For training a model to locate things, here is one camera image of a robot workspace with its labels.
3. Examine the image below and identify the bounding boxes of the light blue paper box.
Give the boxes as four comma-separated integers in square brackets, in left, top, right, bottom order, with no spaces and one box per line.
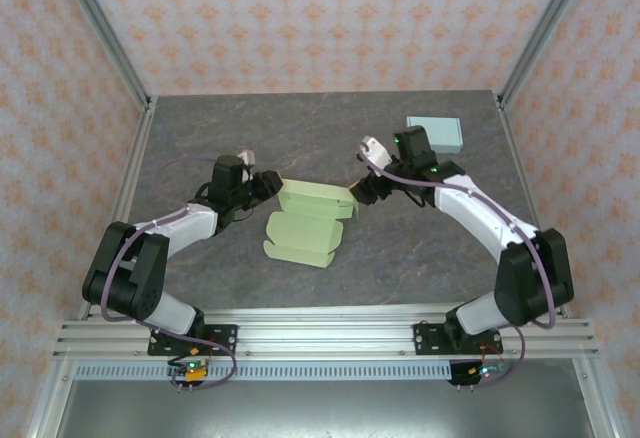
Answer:
[405,115,464,155]

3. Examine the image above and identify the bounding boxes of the light green paper box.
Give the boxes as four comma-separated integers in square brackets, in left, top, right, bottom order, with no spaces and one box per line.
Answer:
[262,177,362,269]

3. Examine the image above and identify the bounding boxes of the wide aluminium base beam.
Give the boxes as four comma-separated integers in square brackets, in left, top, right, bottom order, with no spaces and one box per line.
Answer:
[52,318,601,360]

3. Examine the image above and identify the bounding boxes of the grey metal sheet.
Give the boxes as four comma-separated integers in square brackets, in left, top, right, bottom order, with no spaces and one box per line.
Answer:
[52,380,591,438]

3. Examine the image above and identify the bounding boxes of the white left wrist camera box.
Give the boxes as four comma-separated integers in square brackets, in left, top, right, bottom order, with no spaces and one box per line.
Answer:
[234,150,257,182]

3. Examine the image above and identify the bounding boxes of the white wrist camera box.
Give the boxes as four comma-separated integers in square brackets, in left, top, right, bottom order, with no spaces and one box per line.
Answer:
[234,150,257,182]
[355,135,390,165]

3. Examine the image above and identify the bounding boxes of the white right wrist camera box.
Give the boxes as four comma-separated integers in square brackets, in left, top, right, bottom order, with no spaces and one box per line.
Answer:
[355,135,390,165]

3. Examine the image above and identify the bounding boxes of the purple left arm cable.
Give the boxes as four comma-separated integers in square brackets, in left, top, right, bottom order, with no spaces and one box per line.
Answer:
[99,154,237,390]

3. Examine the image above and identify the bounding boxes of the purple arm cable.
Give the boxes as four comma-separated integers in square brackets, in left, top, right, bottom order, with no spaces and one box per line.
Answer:
[367,147,559,389]
[99,154,237,390]

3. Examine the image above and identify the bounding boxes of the aluminium table side rail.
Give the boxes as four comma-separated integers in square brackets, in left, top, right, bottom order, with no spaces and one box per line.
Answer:
[77,95,159,322]
[492,92,571,319]

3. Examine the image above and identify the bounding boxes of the aluminium table edge rail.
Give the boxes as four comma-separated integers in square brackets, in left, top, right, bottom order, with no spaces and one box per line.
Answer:
[88,299,565,320]

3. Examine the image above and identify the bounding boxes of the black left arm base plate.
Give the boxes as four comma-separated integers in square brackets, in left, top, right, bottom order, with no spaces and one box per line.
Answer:
[147,324,239,357]

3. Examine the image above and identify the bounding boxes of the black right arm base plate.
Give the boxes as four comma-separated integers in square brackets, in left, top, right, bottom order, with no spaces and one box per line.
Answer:
[413,322,504,357]

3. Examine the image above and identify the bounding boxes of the aluminium frame post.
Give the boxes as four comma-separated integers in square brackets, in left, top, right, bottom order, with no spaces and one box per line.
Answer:
[52,0,154,112]
[494,0,599,109]

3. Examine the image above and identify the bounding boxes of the white slotted cable duct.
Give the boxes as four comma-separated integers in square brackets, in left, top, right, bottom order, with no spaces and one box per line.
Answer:
[74,361,454,382]

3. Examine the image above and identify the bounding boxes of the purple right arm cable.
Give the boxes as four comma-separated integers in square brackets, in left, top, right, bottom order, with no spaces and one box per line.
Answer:
[367,147,559,389]

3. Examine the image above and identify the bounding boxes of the aluminium frame leg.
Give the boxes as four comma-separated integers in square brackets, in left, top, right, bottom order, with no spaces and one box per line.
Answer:
[574,357,619,438]
[24,357,76,438]

